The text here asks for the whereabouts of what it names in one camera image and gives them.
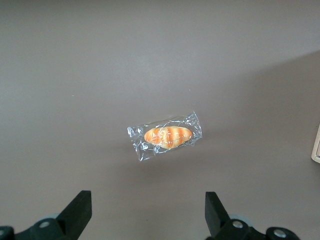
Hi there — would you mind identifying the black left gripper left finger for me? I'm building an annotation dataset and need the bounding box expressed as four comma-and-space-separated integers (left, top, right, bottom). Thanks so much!
0, 190, 93, 240

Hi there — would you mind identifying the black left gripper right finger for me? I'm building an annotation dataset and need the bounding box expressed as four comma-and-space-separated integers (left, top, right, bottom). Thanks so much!
204, 191, 300, 240

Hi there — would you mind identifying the light wooden drawer cabinet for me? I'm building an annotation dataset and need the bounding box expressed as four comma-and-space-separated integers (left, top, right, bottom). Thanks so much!
310, 121, 320, 165

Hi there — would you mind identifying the plastic-wrapped bread roll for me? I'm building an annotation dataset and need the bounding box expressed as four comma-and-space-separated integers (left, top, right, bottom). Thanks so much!
126, 109, 203, 163

